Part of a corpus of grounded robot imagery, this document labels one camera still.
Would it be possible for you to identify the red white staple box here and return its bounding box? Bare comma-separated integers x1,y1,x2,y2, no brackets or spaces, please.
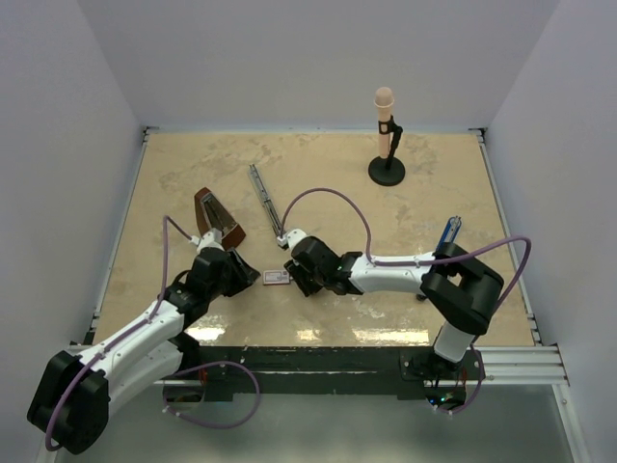
262,270,292,286

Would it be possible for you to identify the grey stapler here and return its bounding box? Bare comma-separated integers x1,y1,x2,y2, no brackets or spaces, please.
249,164,287,249

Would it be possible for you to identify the blue stapler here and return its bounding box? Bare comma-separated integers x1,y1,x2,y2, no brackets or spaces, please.
436,215,462,249

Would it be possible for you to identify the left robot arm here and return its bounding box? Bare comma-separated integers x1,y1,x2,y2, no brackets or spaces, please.
27,247,260,454

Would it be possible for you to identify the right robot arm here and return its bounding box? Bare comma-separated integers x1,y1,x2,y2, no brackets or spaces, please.
281,229,504,379

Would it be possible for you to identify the brown wooden metronome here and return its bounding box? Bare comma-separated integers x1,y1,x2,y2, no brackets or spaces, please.
194,187,246,250

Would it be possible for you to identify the beige microphone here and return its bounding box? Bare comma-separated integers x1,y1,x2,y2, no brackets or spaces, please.
374,87,394,159

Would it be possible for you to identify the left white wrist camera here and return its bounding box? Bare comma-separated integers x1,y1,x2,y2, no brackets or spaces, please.
190,229,225,254

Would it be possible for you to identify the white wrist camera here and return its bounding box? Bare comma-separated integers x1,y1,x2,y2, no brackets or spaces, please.
276,229,308,250
190,229,225,254

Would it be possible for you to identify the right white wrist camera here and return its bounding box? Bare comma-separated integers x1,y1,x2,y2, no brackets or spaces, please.
276,229,308,250

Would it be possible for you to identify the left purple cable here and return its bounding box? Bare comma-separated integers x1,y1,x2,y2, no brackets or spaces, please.
44,215,199,452

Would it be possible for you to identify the purple cable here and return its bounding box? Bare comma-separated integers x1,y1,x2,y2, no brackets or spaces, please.
280,187,534,348
44,215,199,452

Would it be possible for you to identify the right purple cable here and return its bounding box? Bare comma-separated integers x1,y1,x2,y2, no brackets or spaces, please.
280,187,534,348

